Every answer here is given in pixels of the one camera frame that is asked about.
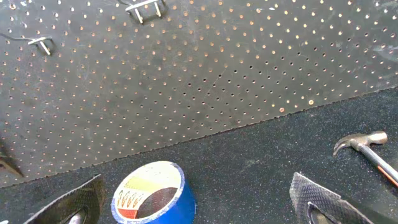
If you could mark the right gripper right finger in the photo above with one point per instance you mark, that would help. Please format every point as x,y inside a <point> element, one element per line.
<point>314,193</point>

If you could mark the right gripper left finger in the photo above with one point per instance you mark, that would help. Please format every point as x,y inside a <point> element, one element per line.
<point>84,199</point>

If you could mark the hammer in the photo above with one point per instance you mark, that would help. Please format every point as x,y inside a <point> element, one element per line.
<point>360,141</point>

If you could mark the black and white pliers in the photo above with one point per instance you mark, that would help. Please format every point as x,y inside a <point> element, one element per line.
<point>8,165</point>

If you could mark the roll of blue tape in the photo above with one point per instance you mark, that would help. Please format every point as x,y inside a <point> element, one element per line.
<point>183,208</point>

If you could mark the black pegboard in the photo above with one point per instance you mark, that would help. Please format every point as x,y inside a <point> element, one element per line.
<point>199,62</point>

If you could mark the metal hook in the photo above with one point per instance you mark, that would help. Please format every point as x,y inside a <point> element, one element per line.
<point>39,40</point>
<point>141,5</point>

